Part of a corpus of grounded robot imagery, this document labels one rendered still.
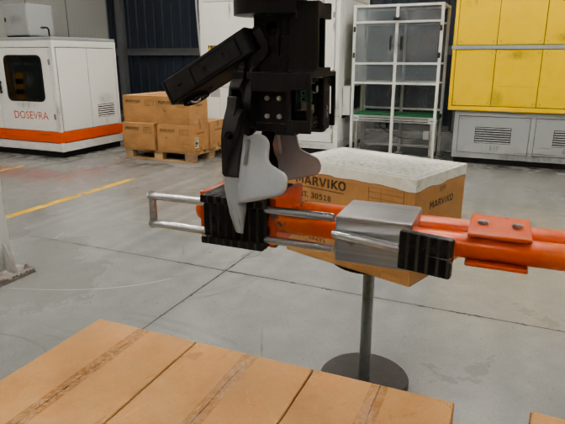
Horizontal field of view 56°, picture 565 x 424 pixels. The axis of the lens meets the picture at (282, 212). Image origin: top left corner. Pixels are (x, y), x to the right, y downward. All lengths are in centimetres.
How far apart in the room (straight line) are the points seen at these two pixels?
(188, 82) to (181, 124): 705
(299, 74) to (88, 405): 125
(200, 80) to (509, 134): 739
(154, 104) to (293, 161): 731
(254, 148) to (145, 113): 748
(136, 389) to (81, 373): 19
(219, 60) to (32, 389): 132
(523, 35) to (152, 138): 511
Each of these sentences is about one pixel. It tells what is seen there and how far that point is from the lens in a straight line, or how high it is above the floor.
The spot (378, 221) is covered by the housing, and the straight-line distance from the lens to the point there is 48.
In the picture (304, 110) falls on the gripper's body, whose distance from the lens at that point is 49.
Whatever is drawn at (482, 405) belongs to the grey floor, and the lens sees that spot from 256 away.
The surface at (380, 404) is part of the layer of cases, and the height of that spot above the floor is 54.
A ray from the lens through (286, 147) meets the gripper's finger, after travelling 56.
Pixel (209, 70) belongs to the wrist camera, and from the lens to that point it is 53.
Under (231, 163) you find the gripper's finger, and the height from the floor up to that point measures 133.
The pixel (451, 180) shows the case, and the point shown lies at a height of 97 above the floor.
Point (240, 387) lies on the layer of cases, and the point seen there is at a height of 54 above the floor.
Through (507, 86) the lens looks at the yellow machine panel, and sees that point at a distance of 774.
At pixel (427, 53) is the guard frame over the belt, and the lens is 778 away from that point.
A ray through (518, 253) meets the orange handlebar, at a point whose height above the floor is 127.
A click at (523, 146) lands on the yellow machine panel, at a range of 786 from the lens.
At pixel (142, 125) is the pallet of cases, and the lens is 796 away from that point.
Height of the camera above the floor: 142
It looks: 16 degrees down
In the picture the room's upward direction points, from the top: straight up
